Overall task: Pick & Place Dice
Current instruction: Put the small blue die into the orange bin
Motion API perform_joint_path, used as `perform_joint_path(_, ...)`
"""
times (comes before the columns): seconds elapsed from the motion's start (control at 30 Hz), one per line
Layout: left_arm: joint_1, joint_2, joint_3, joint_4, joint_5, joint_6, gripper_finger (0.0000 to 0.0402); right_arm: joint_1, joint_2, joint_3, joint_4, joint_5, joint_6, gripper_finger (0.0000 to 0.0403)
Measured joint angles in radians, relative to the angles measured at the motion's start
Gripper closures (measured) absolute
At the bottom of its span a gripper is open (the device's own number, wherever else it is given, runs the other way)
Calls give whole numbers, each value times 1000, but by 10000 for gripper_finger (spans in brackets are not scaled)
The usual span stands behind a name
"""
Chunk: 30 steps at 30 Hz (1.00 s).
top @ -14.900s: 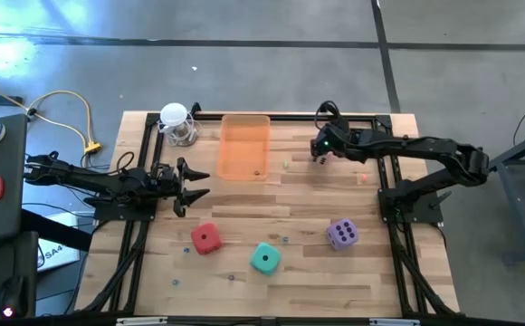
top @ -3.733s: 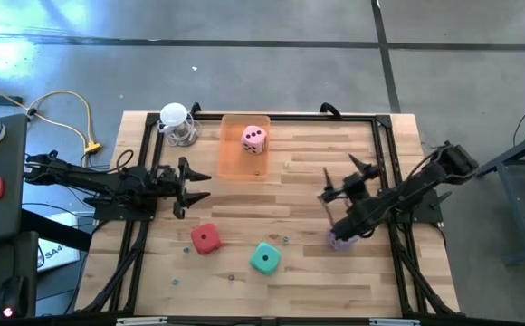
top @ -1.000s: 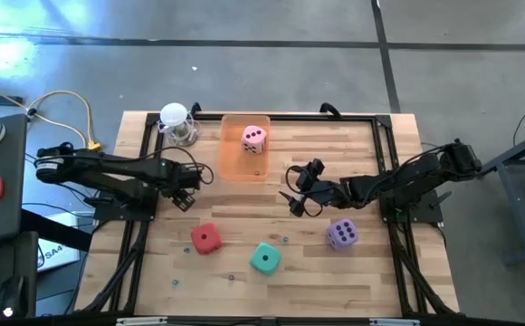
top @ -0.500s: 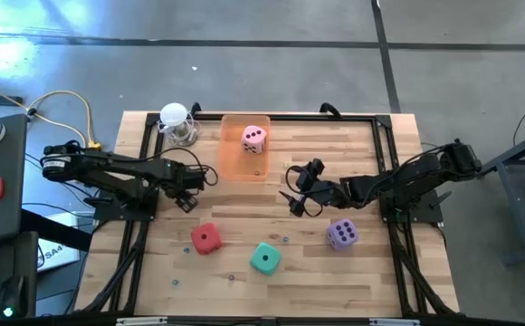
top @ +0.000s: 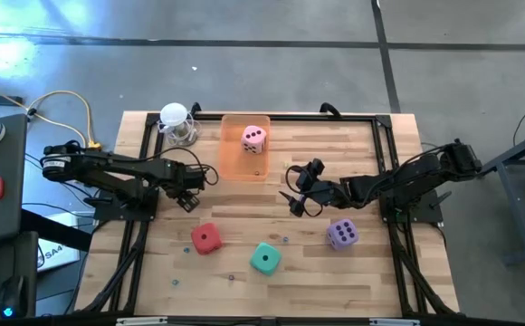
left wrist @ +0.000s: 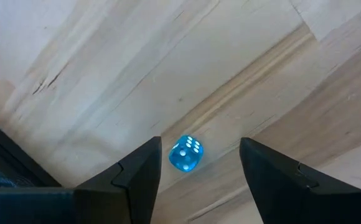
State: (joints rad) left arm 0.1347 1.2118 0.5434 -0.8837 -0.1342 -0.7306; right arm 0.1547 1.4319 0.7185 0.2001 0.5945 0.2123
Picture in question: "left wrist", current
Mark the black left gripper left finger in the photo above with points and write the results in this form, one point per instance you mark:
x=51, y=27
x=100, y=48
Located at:
x=130, y=186

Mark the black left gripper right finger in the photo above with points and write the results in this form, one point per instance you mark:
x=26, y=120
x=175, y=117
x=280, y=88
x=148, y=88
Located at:
x=292, y=193

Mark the small light blue translucent die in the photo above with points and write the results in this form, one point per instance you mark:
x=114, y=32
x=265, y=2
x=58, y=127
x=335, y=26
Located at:
x=186, y=153

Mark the black aluminium table frame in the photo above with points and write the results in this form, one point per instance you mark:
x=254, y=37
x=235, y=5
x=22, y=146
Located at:
x=9, y=155

